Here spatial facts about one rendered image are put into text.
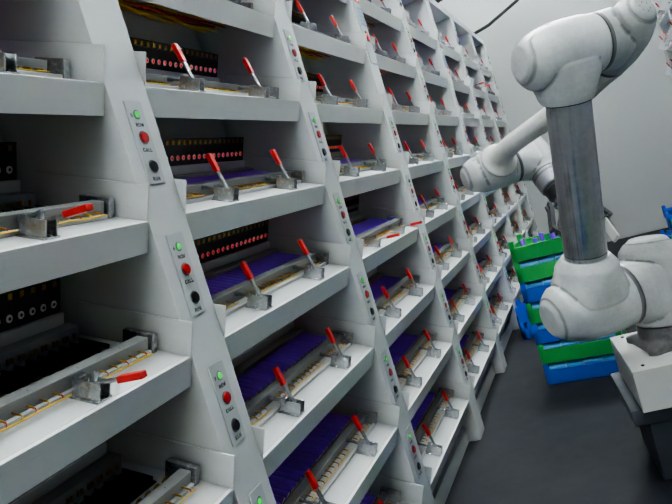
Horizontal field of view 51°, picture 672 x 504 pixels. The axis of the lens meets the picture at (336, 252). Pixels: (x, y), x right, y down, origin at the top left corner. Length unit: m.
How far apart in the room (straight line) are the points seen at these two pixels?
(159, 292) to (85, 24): 0.38
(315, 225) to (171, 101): 0.60
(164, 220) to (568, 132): 0.97
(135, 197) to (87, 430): 0.33
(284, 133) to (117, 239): 0.79
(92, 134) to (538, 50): 0.95
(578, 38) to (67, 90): 1.06
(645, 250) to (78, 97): 1.37
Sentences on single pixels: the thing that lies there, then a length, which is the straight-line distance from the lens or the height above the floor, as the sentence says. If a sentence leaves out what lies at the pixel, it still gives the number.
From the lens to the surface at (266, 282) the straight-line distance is 1.40.
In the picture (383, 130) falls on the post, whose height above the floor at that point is 1.06.
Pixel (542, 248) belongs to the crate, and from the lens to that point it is 2.69.
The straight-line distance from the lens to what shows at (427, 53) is 3.73.
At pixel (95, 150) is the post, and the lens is 1.05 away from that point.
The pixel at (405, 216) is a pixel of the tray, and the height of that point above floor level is 0.78.
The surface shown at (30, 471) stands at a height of 0.71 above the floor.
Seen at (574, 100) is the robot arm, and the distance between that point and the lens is 1.65.
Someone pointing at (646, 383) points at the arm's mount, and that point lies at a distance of 1.83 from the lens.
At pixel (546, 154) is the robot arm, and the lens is 2.16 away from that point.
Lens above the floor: 0.87
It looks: 4 degrees down
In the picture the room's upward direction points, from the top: 17 degrees counter-clockwise
